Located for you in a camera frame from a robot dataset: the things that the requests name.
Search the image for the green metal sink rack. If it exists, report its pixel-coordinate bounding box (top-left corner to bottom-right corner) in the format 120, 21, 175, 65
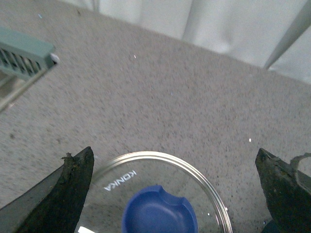
0, 27, 57, 111

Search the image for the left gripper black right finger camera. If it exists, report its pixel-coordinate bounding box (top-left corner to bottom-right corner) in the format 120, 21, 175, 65
255, 148, 311, 233

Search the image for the glass lid with blue knob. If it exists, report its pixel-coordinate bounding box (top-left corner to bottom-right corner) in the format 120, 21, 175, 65
76, 151, 233, 233

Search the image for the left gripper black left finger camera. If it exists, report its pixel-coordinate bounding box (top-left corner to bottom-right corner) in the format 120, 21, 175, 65
0, 147, 94, 233

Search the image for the grey white curtain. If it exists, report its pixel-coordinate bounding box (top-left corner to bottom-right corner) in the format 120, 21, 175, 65
59, 0, 311, 84

